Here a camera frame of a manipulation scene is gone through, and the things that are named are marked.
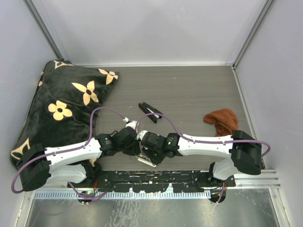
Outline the black stapler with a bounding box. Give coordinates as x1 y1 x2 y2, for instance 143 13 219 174
138 102 162 123

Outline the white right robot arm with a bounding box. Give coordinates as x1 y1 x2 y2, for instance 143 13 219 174
138 131 262 186

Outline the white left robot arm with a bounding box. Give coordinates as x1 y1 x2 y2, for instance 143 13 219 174
17 119 140 192

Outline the orange brown cloth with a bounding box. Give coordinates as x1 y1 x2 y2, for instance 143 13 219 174
203 108 239 137

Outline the black floral cushion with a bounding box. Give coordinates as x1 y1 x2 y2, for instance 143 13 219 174
9 59 119 167

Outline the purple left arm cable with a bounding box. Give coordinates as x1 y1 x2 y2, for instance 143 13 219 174
11 107 131 193

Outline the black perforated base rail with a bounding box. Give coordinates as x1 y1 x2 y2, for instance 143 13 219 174
73 170 222 193

